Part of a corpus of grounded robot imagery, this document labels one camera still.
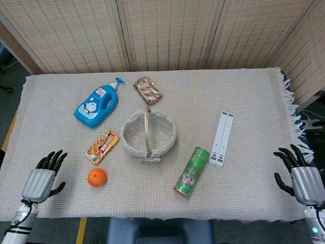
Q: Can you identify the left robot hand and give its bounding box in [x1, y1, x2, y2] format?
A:
[21, 149, 68, 204]

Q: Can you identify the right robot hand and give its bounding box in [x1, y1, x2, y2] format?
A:
[273, 144, 323, 205]

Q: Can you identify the orange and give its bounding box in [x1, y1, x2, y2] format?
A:
[87, 168, 107, 188]

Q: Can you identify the fabric-lined wicker basket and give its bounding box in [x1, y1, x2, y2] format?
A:
[120, 106, 178, 163]

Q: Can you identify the beige woven tablecloth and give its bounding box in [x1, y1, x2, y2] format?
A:
[0, 67, 314, 223]

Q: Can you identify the yellow snack box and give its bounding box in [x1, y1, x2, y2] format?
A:
[85, 130, 120, 165]

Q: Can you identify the white folding stand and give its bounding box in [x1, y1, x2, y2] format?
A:
[208, 110, 235, 169]

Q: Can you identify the blue detergent bottle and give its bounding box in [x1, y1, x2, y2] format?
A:
[73, 77, 126, 129]

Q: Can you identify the green chips can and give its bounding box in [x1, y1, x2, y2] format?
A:
[173, 147, 210, 199]

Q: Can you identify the brown snack packet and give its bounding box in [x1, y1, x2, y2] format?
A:
[133, 78, 164, 106]

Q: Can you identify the bamboo folding screen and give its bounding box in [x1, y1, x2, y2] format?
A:
[0, 0, 325, 107]

